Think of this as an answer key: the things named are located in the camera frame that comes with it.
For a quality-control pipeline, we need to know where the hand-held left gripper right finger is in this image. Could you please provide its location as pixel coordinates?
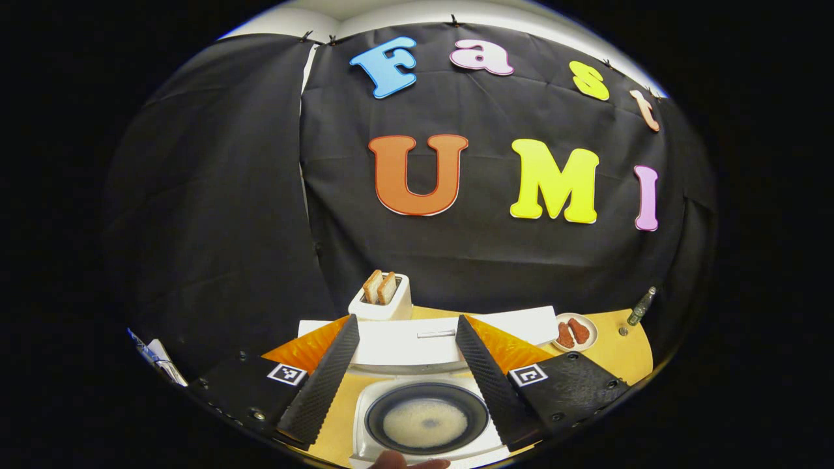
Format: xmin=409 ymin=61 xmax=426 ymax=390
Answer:
xmin=455 ymin=314 xmax=631 ymax=451

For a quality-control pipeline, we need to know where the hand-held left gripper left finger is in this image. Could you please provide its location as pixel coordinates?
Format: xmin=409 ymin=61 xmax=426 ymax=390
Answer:
xmin=189 ymin=314 xmax=361 ymax=450

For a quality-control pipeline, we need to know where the white rice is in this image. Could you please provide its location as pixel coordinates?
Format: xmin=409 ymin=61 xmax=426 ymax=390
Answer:
xmin=382 ymin=397 xmax=470 ymax=450

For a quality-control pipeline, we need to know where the white rice cooker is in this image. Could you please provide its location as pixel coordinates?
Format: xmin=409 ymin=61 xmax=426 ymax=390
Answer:
xmin=296 ymin=305 xmax=561 ymax=469

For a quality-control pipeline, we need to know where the white toaster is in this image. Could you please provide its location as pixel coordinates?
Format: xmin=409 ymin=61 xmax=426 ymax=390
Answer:
xmin=348 ymin=272 xmax=413 ymax=322

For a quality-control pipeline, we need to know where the white round plate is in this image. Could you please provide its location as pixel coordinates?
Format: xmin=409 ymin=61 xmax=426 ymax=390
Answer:
xmin=551 ymin=313 xmax=598 ymax=353

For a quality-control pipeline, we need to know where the white printed sign board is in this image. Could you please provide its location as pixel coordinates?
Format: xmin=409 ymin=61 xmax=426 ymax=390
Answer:
xmin=127 ymin=328 xmax=190 ymax=388

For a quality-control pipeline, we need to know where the clear plastic water bottle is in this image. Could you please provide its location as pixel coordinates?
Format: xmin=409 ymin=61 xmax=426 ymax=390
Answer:
xmin=627 ymin=285 xmax=657 ymax=326

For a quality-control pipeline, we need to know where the black backdrop cloth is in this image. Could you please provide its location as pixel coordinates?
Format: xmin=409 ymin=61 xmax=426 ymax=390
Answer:
xmin=104 ymin=23 xmax=717 ymax=378

